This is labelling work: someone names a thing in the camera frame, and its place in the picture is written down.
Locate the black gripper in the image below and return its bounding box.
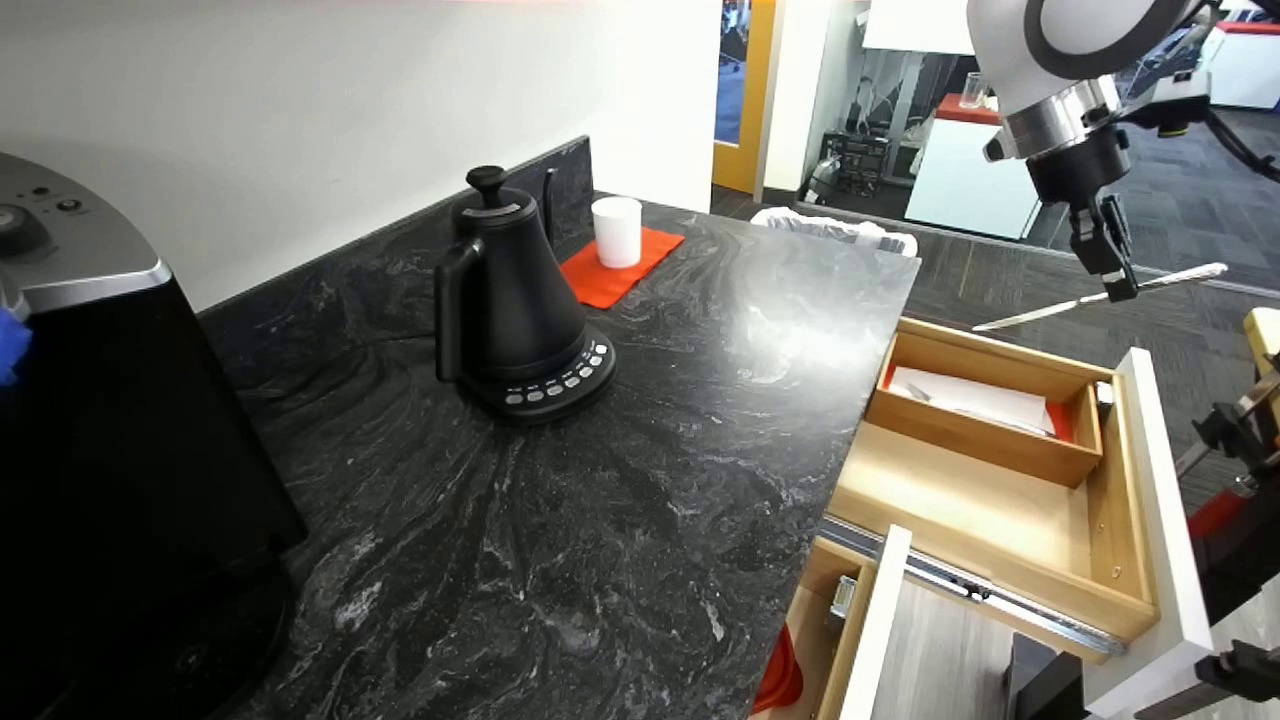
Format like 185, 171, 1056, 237
1026, 121, 1147, 304

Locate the silver fork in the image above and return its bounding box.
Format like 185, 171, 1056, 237
967, 255, 1236, 339

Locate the orange drawer liner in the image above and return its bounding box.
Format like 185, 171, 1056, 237
1045, 395, 1083, 446

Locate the wooden inner drawer tray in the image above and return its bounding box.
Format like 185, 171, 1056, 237
864, 316, 1113, 489

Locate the open wooden drawer white front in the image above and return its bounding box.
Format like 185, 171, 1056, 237
821, 311, 1220, 720

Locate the red item in small drawer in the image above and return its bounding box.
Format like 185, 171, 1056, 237
749, 661, 807, 720

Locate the white cabinet red top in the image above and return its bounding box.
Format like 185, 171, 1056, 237
1196, 17, 1280, 115
904, 90, 1053, 244

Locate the white napkin stack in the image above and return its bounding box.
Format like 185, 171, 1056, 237
884, 361, 1063, 446

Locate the black block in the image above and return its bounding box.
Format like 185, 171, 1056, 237
1003, 630, 1092, 720

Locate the black clamp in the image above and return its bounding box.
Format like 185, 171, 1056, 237
1190, 635, 1280, 703

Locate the white cup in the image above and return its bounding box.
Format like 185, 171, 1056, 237
589, 191, 648, 276

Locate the orange tray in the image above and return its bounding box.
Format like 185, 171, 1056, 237
554, 221, 687, 316

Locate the black electric kettle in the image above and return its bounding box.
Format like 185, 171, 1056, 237
430, 161, 618, 424

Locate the black coffee machine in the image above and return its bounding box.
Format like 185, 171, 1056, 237
0, 143, 313, 720

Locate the blue object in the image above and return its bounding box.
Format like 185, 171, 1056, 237
0, 301, 34, 390

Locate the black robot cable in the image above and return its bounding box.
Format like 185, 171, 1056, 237
1196, 99, 1280, 186

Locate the black camera stand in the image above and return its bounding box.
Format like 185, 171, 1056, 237
1186, 304, 1280, 624

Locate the metal drawer rail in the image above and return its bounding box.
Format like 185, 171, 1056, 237
815, 515, 1128, 661

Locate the yellow door frame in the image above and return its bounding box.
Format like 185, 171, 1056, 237
706, 0, 783, 204

